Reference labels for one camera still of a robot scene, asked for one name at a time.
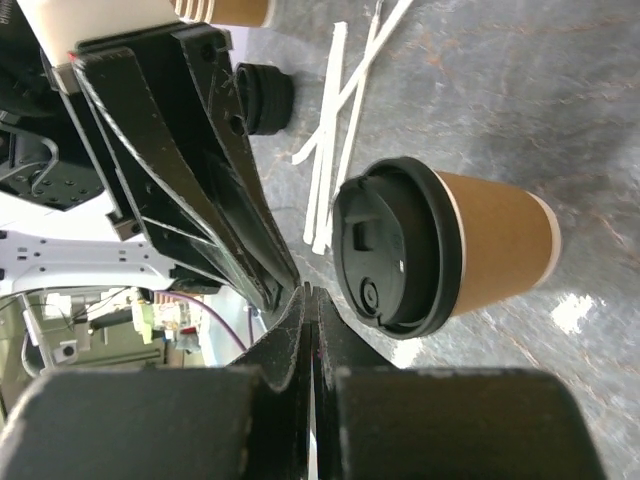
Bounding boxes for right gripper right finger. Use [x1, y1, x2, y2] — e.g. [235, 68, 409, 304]
[311, 288, 606, 479]

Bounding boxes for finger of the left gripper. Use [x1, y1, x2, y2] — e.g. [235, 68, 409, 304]
[175, 27, 299, 300]
[74, 47, 280, 312]

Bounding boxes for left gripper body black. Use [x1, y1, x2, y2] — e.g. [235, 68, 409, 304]
[1, 1, 120, 239]

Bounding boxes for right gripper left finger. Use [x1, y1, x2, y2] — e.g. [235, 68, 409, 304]
[1, 287, 311, 479]

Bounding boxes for black plastic cup lid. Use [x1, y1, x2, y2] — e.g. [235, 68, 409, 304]
[332, 157, 464, 340]

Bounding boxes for brown paper coffee cup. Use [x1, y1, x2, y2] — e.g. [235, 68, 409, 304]
[436, 171, 562, 316]

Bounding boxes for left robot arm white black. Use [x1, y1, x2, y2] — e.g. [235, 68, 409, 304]
[1, 1, 300, 312]

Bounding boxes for stack of paper cups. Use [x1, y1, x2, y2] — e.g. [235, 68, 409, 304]
[170, 0, 277, 28]

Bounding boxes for stack of black lids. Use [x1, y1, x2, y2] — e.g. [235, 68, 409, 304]
[235, 63, 295, 136]

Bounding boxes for white wrapped straw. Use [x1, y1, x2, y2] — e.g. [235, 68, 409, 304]
[303, 22, 348, 254]
[292, 0, 414, 165]
[312, 0, 384, 255]

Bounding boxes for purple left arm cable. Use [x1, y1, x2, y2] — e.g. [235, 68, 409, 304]
[154, 289, 248, 354]

